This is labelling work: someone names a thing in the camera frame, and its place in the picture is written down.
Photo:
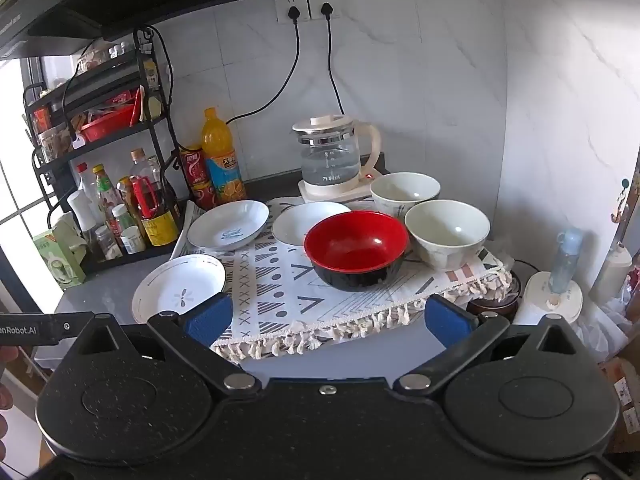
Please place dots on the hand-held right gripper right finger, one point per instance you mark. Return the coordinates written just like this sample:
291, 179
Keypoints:
447, 322

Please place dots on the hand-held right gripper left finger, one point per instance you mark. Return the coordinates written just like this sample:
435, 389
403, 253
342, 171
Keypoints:
207, 317

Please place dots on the white plate with grey flower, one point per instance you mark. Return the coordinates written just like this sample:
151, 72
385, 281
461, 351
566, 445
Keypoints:
175, 285

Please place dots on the white bowl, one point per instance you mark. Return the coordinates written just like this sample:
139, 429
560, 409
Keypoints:
400, 191
445, 240

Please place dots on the white plate with blue print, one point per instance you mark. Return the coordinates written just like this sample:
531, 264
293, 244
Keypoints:
227, 230

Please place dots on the red and black bowl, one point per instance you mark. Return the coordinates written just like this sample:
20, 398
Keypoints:
355, 245

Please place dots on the plain white plate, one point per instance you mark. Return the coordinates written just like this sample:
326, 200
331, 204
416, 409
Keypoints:
295, 225

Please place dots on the person's left hand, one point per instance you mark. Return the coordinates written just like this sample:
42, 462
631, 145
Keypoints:
4, 399

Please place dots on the brown pot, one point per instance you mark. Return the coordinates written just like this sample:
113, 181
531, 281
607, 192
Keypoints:
492, 302

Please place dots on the green cardboard box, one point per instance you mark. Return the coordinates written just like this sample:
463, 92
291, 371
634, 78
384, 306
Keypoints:
57, 262

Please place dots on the patterned fringed cloth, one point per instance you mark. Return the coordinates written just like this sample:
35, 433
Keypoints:
280, 285

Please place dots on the yellow label jar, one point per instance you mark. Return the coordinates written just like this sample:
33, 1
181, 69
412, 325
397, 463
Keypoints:
160, 230

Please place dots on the small jar with white lid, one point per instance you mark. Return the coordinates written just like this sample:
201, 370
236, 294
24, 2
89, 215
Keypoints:
133, 241
107, 245

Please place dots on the white plastic bottle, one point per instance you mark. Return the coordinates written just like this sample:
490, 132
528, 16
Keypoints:
82, 210

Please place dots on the pale blue bottle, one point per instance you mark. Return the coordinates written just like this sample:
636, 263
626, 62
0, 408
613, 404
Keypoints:
566, 260

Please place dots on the white plastic bag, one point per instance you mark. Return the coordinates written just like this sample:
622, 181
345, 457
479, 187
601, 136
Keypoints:
602, 327

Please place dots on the orange juice bottle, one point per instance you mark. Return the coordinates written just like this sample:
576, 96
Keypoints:
222, 160

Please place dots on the sauce bottle with yellow cap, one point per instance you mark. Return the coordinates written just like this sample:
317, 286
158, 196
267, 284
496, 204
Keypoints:
106, 190

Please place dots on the cream kettle base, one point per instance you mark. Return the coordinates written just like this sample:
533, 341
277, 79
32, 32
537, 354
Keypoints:
320, 193

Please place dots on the black metal shelf rack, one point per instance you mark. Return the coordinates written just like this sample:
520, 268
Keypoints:
105, 147

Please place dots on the hanging ornament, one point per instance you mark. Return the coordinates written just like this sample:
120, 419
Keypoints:
621, 205

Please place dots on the red plastic basket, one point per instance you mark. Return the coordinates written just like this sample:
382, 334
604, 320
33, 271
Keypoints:
107, 124

